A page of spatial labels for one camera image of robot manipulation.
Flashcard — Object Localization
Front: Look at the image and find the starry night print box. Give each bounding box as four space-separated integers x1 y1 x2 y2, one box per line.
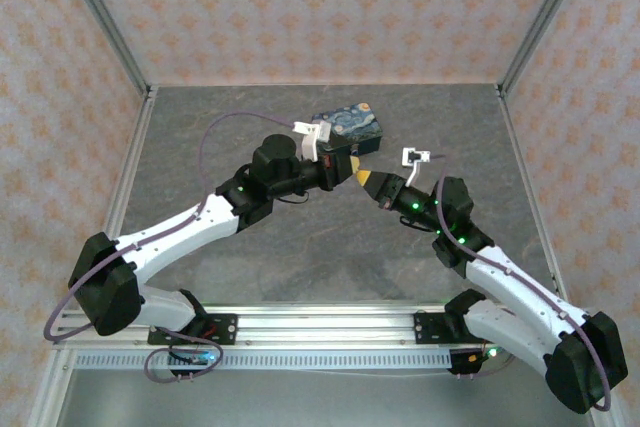
310 101 386 157

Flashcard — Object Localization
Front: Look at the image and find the slotted grey cable duct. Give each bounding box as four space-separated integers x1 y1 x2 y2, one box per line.
74 350 454 371

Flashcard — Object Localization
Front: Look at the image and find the aluminium base beam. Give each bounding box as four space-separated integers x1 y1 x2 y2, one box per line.
52 302 569 348

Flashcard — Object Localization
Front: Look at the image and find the aluminium frame post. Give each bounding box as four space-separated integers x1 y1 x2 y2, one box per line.
497 0 595 97
53 0 154 97

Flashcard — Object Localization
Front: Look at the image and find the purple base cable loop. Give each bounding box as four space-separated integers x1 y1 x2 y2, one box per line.
143 330 225 383

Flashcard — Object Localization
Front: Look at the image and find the aluminium table side rail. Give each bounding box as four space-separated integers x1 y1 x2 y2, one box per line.
102 86 159 248
494 84 569 298

